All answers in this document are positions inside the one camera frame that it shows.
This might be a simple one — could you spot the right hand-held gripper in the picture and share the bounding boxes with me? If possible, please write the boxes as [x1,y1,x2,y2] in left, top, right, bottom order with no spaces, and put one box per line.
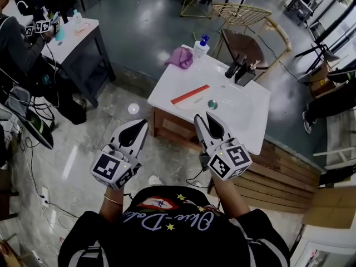
[193,111,253,182]

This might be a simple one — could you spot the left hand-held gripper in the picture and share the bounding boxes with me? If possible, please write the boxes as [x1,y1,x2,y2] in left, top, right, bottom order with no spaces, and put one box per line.
[90,118,150,190]

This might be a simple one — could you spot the orange squeegee with clear handle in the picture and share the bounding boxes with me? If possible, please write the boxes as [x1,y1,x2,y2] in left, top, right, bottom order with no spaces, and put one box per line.
[170,84,211,106]

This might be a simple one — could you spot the person's right forearm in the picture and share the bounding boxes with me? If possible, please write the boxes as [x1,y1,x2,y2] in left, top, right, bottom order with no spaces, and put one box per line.
[212,174,251,220]

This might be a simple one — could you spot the person's left forearm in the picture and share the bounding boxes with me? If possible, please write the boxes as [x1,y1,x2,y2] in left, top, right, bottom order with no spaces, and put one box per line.
[98,187,125,223]

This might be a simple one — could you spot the white sink basin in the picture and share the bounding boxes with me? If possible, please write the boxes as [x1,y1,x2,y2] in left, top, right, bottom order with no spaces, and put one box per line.
[147,44,272,156]

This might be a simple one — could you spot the wooden sink cabinet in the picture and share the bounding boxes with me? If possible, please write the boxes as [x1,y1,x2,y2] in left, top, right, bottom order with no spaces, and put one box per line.
[152,106,204,150]

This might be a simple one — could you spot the black box holder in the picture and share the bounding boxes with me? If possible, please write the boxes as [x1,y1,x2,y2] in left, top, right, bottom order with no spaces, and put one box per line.
[234,62,256,87]

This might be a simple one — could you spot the black faucet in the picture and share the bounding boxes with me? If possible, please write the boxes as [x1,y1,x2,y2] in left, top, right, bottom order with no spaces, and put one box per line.
[224,53,248,80]

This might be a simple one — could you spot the purple cloth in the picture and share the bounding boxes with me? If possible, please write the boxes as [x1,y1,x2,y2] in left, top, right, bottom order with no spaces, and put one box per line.
[164,46,194,70]

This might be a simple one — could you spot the white soap bottle blue pump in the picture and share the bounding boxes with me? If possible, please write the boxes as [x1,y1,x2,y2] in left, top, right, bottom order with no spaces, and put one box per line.
[192,33,211,60]

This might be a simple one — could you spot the wooden plank platform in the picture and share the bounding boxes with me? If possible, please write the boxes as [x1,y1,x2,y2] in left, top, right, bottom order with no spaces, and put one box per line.
[207,137,322,214]

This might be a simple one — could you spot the black bag with green stripe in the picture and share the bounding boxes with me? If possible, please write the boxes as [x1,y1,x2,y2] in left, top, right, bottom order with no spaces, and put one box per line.
[21,107,55,151]

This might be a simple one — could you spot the person's black printed shirt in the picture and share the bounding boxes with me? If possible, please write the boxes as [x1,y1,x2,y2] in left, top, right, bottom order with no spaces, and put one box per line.
[57,186,291,267]

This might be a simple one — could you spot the white power strip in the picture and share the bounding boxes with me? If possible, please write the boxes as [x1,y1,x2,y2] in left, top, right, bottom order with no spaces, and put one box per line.
[40,186,51,209]

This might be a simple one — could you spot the white table with dark legs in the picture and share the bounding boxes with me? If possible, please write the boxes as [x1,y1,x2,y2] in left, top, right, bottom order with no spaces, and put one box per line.
[2,0,117,108]

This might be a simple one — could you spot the cardboard box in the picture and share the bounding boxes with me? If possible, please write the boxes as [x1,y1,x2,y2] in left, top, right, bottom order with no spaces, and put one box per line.
[308,61,339,99]

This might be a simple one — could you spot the teal cup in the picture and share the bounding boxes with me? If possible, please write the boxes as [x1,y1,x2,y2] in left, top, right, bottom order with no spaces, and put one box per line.
[53,23,66,42]

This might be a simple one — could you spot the black stand legs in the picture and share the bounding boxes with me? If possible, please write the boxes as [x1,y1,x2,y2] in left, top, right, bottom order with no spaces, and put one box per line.
[294,42,342,75]

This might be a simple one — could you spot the flat cardboard sheet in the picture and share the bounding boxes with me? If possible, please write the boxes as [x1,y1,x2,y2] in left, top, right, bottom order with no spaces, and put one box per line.
[302,186,356,230]

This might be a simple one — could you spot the white framed picture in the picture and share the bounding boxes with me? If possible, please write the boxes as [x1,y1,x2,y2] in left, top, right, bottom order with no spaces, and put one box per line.
[290,237,356,267]

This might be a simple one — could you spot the black cable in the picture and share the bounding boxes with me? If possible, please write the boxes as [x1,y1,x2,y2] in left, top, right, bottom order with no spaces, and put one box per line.
[185,167,210,189]

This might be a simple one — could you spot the gold bracelet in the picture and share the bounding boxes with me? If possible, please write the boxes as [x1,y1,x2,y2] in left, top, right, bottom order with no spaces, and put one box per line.
[103,194,124,207]

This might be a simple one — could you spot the brown chair with gold frame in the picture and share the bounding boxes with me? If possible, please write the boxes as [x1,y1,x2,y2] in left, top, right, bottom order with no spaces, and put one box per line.
[212,17,293,81]

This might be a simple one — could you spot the gold wire chair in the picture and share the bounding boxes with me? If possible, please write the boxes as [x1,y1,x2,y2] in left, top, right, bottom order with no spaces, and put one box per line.
[212,3,273,27]

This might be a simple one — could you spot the gold wire frame stand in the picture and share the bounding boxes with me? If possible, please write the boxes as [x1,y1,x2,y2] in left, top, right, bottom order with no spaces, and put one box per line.
[180,0,215,19]

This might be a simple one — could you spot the white furniture frame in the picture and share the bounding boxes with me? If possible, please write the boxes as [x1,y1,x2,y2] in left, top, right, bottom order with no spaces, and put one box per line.
[312,145,356,170]

